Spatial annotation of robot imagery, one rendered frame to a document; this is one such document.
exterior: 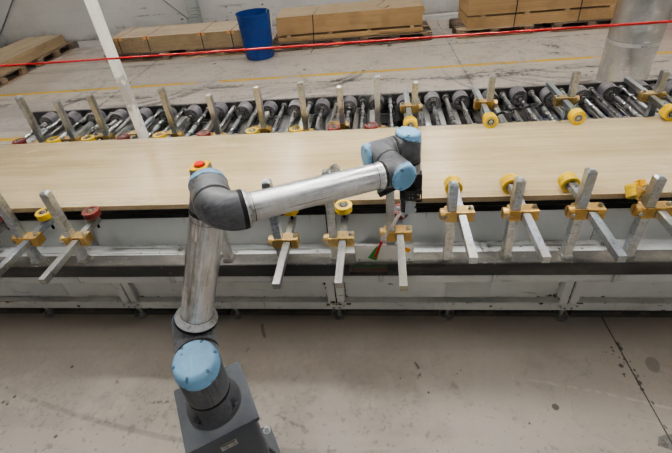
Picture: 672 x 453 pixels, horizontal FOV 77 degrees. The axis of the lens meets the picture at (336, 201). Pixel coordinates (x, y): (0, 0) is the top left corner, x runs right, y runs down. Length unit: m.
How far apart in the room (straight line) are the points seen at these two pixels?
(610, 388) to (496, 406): 0.57
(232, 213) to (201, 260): 0.29
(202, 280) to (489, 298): 1.64
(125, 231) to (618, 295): 2.65
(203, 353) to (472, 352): 1.50
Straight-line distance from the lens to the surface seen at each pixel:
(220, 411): 1.66
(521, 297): 2.61
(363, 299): 2.50
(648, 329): 2.94
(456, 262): 1.95
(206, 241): 1.37
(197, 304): 1.54
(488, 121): 2.59
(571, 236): 2.01
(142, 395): 2.67
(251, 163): 2.38
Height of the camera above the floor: 2.05
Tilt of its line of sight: 35 degrees down
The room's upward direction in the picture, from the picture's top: 6 degrees counter-clockwise
